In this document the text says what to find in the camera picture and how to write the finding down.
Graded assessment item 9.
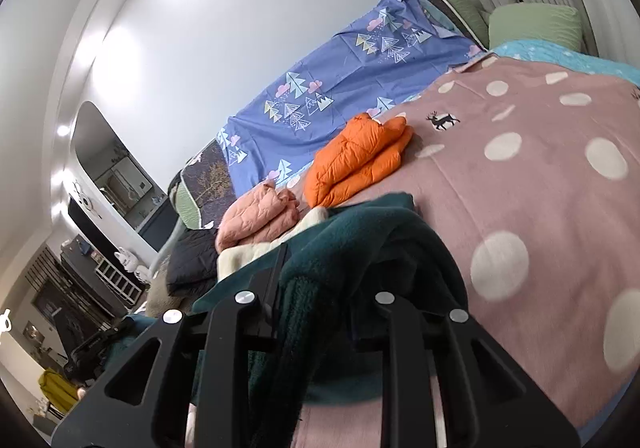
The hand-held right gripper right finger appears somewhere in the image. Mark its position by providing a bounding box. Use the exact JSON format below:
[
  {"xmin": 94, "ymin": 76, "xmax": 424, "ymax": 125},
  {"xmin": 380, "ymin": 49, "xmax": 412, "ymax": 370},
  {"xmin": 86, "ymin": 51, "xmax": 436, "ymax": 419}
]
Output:
[{"xmin": 372, "ymin": 291, "xmax": 581, "ymax": 448}]

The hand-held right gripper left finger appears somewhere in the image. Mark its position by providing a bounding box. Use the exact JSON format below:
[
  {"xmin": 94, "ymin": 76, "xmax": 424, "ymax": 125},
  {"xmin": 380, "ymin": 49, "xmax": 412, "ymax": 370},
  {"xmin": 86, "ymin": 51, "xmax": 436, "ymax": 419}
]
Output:
[{"xmin": 50, "ymin": 243, "xmax": 293, "ymax": 448}]

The dark green fleece-lined jacket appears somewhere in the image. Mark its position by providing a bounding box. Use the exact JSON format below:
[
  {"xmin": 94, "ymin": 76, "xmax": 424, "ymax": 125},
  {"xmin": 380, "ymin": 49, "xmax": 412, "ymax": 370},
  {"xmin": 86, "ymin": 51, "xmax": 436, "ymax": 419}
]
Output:
[{"xmin": 105, "ymin": 192, "xmax": 468, "ymax": 448}]

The yellow cloth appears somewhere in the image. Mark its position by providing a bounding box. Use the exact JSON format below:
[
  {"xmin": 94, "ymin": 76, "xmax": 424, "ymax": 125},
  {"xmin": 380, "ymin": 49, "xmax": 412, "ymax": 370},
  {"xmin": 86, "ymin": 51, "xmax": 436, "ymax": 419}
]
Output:
[{"xmin": 39, "ymin": 368, "xmax": 78, "ymax": 414}]

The dark shelf unit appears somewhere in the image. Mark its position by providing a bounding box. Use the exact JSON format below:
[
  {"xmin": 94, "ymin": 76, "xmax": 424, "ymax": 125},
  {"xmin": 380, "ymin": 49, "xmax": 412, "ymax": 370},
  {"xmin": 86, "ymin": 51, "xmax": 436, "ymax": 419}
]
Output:
[{"xmin": 30, "ymin": 248, "xmax": 126, "ymax": 359}]

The white ladder rack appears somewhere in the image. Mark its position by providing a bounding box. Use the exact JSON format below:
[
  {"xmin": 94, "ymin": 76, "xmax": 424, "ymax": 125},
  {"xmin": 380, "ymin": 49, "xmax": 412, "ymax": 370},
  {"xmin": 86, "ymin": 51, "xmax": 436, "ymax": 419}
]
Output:
[{"xmin": 95, "ymin": 258, "xmax": 143, "ymax": 306}]

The brown fleece cloth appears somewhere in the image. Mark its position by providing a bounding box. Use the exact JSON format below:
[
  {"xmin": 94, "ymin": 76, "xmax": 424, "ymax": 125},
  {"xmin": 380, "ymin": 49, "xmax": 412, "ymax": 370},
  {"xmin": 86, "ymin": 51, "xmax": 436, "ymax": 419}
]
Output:
[{"xmin": 142, "ymin": 273, "xmax": 173, "ymax": 319}]

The black quilted jacket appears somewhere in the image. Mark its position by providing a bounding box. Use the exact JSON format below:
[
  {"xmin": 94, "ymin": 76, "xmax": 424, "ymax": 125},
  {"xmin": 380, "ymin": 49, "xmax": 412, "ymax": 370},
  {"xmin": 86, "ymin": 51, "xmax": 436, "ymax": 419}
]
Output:
[{"xmin": 166, "ymin": 228, "xmax": 223, "ymax": 299}]

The white cat figurine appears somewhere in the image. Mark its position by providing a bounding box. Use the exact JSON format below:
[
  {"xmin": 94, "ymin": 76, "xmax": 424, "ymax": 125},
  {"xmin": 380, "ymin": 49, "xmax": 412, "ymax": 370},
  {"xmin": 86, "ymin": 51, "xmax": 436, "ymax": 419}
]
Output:
[{"xmin": 114, "ymin": 251, "xmax": 151, "ymax": 281}]

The grey curved armrest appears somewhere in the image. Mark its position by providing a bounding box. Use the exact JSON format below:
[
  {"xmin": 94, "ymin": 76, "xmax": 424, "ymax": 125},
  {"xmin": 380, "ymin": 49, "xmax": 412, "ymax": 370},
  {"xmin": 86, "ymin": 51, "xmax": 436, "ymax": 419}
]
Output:
[{"xmin": 150, "ymin": 221, "xmax": 183, "ymax": 279}]

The pink puffer jacket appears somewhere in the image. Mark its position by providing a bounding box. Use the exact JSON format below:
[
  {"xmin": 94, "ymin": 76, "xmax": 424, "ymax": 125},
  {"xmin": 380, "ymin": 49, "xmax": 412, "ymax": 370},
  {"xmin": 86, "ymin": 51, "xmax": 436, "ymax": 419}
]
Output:
[{"xmin": 215, "ymin": 179, "xmax": 301, "ymax": 254}]

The dark grey cabinet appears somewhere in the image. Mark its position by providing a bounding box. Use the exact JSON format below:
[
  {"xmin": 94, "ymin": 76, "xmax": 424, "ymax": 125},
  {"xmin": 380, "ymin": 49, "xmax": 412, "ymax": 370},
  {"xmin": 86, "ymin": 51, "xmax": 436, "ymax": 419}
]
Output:
[{"xmin": 137, "ymin": 203, "xmax": 176, "ymax": 249}]

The green leaf-pattern pillow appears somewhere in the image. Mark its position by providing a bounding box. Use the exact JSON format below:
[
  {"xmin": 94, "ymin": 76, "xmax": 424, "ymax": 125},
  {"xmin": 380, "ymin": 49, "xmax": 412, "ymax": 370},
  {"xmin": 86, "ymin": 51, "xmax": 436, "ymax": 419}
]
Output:
[{"xmin": 167, "ymin": 173, "xmax": 203, "ymax": 231}]

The orange puffer jacket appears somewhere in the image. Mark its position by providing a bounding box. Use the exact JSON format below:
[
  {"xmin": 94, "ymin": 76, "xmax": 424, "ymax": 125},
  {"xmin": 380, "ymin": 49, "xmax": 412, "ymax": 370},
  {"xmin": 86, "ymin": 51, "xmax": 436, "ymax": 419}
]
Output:
[{"xmin": 303, "ymin": 112, "xmax": 415, "ymax": 209}]

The pink polka-dot blanket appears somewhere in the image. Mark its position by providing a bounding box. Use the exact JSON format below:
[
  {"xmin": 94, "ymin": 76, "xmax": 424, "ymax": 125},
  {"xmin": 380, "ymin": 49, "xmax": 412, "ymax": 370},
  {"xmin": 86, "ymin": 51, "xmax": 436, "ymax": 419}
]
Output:
[{"xmin": 290, "ymin": 56, "xmax": 640, "ymax": 448}]

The blue tree-print sheet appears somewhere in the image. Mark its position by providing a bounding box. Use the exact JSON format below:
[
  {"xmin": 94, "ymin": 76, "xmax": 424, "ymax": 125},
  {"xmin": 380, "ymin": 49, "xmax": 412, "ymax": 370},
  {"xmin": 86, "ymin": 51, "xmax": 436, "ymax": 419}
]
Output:
[{"xmin": 217, "ymin": 0, "xmax": 483, "ymax": 196}]

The light blue sheet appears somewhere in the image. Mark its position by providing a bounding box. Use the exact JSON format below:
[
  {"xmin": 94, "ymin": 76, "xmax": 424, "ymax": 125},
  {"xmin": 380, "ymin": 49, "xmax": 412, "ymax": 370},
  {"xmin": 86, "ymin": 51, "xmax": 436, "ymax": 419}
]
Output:
[{"xmin": 492, "ymin": 39, "xmax": 640, "ymax": 76}]

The small green pillow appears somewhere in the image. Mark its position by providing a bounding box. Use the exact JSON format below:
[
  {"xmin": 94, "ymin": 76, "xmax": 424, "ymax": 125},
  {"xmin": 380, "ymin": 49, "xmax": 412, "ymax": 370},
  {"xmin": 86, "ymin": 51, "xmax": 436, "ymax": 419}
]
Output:
[{"xmin": 440, "ymin": 0, "xmax": 491, "ymax": 46}]

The large green pillow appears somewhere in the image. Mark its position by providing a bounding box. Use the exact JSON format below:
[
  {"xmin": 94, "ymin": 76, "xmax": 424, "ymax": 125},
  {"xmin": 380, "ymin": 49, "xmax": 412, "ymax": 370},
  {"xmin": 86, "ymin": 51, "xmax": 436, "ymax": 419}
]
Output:
[{"xmin": 487, "ymin": 2, "xmax": 585, "ymax": 52}]

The black wall panel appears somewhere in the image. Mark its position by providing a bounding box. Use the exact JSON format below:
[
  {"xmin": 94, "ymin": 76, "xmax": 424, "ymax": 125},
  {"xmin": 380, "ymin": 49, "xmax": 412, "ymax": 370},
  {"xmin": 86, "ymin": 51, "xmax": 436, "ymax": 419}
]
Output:
[{"xmin": 67, "ymin": 198, "xmax": 126, "ymax": 254}]

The white wall decoration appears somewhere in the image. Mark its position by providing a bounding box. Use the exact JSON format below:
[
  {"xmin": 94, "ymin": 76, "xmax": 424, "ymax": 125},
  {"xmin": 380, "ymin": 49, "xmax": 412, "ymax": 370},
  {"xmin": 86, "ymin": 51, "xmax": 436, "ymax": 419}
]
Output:
[{"xmin": 72, "ymin": 181, "xmax": 101, "ymax": 219}]

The mirrored wall cabinet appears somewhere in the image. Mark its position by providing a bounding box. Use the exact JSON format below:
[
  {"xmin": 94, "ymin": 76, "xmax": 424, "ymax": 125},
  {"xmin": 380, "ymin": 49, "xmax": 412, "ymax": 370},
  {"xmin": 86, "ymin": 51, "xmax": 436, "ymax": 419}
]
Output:
[{"xmin": 102, "ymin": 161, "xmax": 153, "ymax": 209}]

